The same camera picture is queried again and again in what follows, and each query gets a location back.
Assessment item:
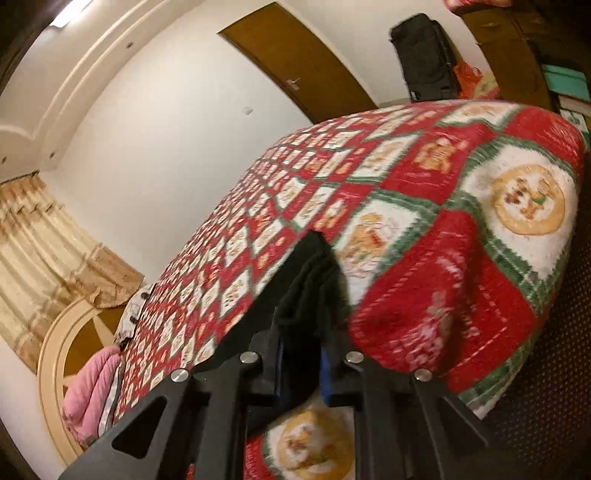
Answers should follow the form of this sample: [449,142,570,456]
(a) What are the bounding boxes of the red plastic bag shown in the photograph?
[452,62,484,98]

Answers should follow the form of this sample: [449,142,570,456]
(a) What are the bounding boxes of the black pants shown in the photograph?
[194,230,354,416]

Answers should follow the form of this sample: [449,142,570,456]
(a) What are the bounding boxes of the folded pink quilt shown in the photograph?
[62,345,122,449]

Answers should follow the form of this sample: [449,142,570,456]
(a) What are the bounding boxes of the brown wooden door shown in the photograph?
[217,2,380,126]

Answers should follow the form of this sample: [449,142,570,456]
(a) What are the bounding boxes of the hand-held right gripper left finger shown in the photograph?
[60,316,284,480]

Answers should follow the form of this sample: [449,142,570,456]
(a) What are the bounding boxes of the grey patterned pillow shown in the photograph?
[113,283,156,350]

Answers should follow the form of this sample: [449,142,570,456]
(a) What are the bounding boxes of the black suitcase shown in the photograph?
[389,13,461,103]

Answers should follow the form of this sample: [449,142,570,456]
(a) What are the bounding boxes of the brown wooden cabinet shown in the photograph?
[461,0,591,112]

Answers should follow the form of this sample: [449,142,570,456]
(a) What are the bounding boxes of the beige patterned curtain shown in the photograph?
[0,172,145,376]

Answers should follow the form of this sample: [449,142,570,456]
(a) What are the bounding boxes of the bright ceiling lamp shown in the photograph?
[48,0,96,30]

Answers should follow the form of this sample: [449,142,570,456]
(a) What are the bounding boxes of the cream wooden headboard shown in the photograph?
[37,294,140,468]

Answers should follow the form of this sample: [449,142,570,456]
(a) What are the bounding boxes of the red patchwork bear bedspread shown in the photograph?
[108,99,588,480]

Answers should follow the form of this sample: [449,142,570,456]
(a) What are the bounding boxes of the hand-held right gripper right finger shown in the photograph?
[321,331,509,480]

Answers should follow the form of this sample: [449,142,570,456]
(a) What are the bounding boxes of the teal box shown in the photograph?
[540,63,591,102]

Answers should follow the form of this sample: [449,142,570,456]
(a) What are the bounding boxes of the white green box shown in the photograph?
[558,108,591,140]

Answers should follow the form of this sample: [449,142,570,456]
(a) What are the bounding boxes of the folded grey floral blanket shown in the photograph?
[96,364,124,435]

